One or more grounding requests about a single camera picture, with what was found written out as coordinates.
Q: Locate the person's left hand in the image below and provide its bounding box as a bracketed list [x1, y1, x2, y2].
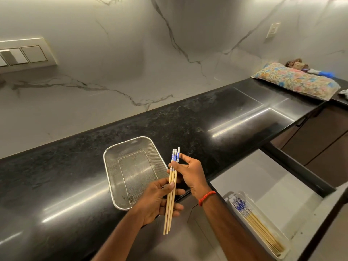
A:
[133, 176, 187, 227]

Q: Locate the person's right hand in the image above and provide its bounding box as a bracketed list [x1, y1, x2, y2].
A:
[167, 153, 212, 202]

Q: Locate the blue patterned bamboo chopstick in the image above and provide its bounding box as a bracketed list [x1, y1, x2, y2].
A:
[166, 148, 178, 235]
[168, 147, 181, 232]
[163, 149, 175, 236]

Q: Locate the metal mesh tray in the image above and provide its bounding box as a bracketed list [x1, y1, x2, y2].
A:
[103, 136, 169, 211]

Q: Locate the white drawer with brown front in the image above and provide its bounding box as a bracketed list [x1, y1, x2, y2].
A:
[209, 142, 348, 261]

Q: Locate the bundle of patterned chopsticks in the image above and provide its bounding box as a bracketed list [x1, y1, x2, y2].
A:
[229, 195, 285, 256]

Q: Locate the person's right forearm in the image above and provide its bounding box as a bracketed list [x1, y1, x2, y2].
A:
[202, 195, 272, 261]

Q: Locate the person's left forearm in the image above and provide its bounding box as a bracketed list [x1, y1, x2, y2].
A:
[91, 212, 145, 261]

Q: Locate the red wrist band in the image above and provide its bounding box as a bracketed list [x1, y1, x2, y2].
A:
[198, 190, 217, 207]

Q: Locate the white plastic cutlery box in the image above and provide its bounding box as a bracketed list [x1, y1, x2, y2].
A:
[223, 190, 291, 260]

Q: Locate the brown cabinet door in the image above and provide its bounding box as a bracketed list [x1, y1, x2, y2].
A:
[281, 104, 348, 166]
[270, 125, 302, 150]
[304, 130, 348, 188]

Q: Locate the floral pillow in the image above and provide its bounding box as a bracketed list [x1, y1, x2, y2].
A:
[251, 62, 341, 102]

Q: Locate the white wall outlet plate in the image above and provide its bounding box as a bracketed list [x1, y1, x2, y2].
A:
[266, 22, 281, 39]

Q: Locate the beige wall switch panel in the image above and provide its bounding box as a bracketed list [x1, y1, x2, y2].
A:
[0, 37, 58, 74]

